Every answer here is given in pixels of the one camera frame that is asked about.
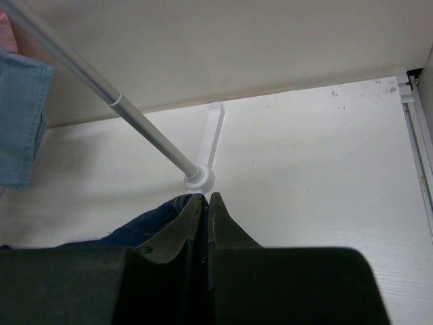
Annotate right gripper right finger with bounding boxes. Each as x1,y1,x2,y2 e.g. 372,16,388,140
208,192,261,249

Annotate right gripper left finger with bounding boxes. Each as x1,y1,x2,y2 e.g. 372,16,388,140
136,194,203,263

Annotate dark blue jeans trousers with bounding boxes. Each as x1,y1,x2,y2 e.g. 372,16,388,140
0,194,209,265

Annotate right white rack foot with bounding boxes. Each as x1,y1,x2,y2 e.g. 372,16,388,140
184,102,225,194

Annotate light blue hanging jeans right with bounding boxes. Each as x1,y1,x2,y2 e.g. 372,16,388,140
1,47,53,190

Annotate right grey rack pole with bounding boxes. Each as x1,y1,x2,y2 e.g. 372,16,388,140
1,1,205,183

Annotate pink hanging dress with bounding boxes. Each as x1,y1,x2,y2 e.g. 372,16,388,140
0,10,18,53

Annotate right side aluminium rail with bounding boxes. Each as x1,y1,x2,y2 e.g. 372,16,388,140
396,68,432,233

